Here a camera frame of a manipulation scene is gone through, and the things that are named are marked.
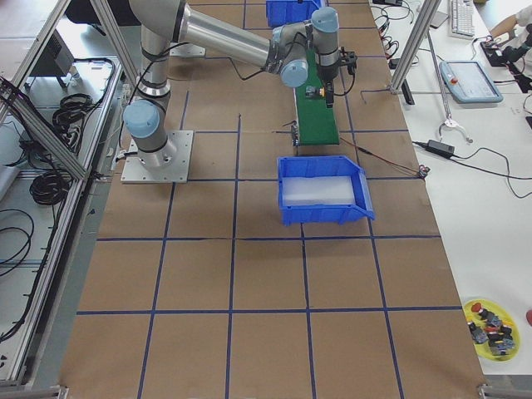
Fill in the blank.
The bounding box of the black power adapter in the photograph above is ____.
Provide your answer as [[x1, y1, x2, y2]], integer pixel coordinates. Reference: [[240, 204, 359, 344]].
[[426, 140, 455, 159]]

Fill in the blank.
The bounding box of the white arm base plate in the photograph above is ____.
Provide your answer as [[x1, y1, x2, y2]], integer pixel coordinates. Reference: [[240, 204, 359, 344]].
[[121, 131, 194, 184]]

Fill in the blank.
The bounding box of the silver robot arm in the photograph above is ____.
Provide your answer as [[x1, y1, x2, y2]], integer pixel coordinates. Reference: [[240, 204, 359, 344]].
[[124, 1, 341, 179]]

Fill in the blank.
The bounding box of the red black wire pair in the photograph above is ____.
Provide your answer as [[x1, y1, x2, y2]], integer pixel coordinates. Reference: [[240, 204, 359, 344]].
[[340, 139, 430, 179]]

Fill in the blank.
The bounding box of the blue left plastic bin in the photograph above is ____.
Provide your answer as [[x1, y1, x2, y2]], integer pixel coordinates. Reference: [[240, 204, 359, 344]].
[[266, 0, 326, 27]]

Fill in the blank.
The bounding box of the blue plastic bin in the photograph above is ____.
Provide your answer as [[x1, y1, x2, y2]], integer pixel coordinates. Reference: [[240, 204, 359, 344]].
[[266, 0, 326, 27], [278, 155, 375, 225]]

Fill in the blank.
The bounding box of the blue right plastic bin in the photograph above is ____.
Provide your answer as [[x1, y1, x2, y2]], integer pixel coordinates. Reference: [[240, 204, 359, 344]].
[[278, 155, 375, 225]]

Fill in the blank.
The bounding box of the white foam pad right bin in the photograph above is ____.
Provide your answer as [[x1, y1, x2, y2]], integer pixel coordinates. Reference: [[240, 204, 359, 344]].
[[281, 176, 355, 206]]

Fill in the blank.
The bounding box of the green conveyor belt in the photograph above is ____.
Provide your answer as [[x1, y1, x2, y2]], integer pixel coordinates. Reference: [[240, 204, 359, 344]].
[[292, 50, 340, 146]]

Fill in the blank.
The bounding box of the teach pendant tablet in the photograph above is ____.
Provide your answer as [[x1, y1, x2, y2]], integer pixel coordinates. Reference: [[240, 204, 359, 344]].
[[439, 61, 504, 104]]

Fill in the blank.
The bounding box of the yellow mushroom push button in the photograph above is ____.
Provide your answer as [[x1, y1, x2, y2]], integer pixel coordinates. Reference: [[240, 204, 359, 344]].
[[305, 86, 325, 100]]

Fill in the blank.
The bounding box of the white keyboard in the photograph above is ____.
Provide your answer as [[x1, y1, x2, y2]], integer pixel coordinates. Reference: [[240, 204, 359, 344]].
[[448, 0, 475, 39]]

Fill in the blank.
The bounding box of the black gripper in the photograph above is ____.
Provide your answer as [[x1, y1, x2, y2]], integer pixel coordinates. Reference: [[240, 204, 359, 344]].
[[318, 61, 339, 108]]

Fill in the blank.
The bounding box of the yellow tray of buttons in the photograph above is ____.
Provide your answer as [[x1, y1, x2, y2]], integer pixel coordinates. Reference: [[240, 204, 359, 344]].
[[463, 298, 520, 362]]

